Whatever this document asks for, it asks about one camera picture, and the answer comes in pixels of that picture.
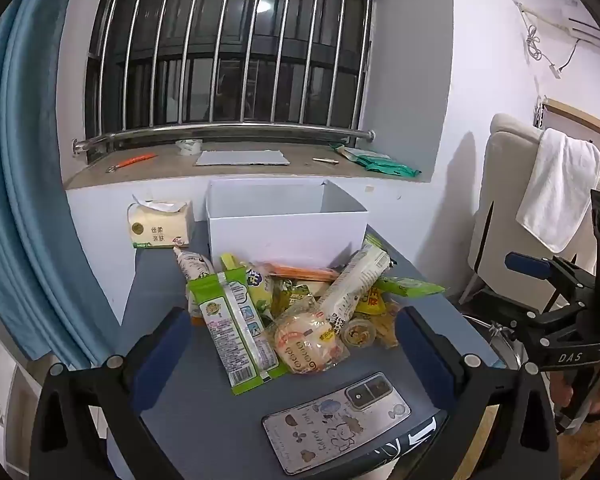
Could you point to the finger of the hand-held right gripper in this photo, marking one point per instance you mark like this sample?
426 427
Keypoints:
560 322
527 265

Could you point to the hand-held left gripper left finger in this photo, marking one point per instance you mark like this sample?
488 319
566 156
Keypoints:
160 360

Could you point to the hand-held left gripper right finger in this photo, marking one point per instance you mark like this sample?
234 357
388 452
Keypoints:
425 350

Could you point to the green white snack packet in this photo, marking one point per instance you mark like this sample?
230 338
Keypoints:
230 330

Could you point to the yellow snack packet blue logo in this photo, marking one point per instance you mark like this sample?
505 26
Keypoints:
260 285

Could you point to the white cardboard box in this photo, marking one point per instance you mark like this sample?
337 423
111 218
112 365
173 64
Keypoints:
280 235

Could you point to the person's right forearm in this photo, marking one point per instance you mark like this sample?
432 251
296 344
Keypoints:
595 450

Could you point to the person's right hand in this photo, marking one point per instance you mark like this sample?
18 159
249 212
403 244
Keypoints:
562 392

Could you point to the clear yellow snack packet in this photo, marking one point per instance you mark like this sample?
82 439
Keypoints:
387 330

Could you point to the flat green snack packet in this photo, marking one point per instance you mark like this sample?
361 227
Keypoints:
410 286

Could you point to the white towel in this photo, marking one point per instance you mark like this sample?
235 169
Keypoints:
560 190

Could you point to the jelly cup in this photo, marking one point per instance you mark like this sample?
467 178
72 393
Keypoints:
359 332

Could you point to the small yellow snack packet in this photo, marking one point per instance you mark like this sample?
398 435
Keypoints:
370 302

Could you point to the long white biscuit packet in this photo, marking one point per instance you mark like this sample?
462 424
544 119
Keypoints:
352 285

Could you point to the beige chair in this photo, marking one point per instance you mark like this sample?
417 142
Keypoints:
505 170

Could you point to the black printed bag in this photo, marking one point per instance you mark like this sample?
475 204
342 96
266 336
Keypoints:
405 450

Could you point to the white tube snack packet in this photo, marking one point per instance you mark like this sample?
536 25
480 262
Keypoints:
195 264

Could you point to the green edged snack packet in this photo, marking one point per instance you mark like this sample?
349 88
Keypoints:
232 266

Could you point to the round bread packet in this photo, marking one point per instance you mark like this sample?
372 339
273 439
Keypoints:
305 340

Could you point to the phone with cartoon case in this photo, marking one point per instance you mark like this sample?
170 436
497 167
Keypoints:
330 425

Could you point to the tissue pack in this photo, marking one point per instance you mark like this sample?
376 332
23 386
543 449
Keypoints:
155 225

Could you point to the yellow green snack packet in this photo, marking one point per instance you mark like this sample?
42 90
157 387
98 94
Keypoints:
290 300

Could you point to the orange snack packet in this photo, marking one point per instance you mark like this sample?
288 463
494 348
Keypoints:
300 272

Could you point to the white shelf unit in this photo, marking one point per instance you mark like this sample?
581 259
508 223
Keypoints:
15 400

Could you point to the green plastic packet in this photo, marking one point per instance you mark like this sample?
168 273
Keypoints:
395 169

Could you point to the pale green packet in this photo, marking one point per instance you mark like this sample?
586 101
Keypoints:
365 154

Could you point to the small metal clipper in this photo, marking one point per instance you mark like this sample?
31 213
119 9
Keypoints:
325 160

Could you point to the white tape roll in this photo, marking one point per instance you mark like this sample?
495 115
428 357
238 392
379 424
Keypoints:
188 146

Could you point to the grey cardboard sheet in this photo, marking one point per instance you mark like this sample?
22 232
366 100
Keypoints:
242 158

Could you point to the blue curtain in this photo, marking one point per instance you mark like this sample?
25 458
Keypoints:
30 160

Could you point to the steel window grille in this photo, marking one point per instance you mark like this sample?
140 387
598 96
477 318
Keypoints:
230 126

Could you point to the wooden frame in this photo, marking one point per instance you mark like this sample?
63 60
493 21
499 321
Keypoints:
580 112

